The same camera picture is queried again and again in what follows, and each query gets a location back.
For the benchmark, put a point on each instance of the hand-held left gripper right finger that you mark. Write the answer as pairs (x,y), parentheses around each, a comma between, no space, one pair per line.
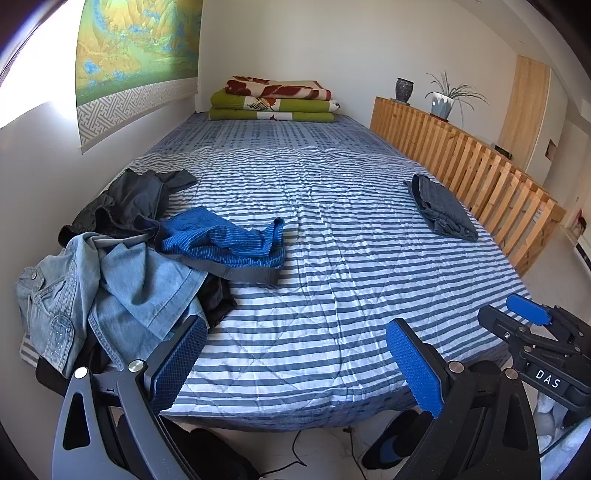
(413,369)

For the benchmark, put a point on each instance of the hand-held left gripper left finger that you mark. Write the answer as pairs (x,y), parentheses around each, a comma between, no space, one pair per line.
(178,364)

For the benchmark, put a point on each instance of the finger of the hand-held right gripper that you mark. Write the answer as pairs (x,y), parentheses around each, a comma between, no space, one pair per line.
(503,325)
(528,309)

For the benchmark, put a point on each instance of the blue striped shorts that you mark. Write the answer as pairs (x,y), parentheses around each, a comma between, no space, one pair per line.
(217,240)

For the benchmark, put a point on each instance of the blue and black slipper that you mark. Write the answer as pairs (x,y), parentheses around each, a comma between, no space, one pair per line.
(388,452)

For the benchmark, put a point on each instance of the light blue denim jacket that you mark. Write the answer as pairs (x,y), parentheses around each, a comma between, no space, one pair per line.
(129,281)

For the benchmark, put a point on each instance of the folded grey pants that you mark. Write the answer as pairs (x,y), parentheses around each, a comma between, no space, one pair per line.
(445,207)

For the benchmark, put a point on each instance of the blue white striped bed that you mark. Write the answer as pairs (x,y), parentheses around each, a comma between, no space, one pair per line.
(332,258)

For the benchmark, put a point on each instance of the small black device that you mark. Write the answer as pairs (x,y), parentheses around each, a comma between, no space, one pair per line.
(503,151)

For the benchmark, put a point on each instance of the wooden slatted railing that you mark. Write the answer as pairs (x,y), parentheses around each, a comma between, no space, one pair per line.
(466,152)

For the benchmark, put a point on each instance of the black crumpled garment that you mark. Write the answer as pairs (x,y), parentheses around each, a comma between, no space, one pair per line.
(129,198)

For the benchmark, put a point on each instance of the light wooden door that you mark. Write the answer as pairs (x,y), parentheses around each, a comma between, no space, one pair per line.
(524,106)

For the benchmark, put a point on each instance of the potted plant in white pot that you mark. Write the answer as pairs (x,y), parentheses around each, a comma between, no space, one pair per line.
(443,104)

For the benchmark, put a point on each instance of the dark ceramic vase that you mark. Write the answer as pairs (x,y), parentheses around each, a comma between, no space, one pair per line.
(405,90)

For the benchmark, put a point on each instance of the green patterned folded blanket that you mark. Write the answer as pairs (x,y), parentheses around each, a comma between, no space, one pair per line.
(304,105)

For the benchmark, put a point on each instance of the red patterned folded blanket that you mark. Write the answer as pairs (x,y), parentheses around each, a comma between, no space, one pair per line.
(281,88)

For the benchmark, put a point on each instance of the landscape wall poster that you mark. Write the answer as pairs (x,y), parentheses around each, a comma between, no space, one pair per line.
(138,50)

